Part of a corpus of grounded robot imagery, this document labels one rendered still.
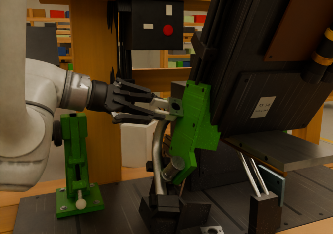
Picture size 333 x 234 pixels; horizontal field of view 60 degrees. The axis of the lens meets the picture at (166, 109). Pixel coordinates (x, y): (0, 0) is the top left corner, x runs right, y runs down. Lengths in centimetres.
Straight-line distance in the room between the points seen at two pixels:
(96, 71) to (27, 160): 48
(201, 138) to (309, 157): 24
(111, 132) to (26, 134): 51
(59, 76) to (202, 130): 36
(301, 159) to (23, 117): 54
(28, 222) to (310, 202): 81
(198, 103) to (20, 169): 41
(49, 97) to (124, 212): 40
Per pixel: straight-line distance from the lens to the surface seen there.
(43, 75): 67
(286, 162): 64
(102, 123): 102
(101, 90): 69
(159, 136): 83
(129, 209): 89
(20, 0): 46
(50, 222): 89
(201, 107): 69
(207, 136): 74
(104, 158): 106
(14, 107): 50
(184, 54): 834
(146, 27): 91
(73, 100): 68
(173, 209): 76
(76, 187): 85
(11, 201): 108
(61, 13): 760
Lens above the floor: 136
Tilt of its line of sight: 12 degrees down
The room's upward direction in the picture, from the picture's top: straight up
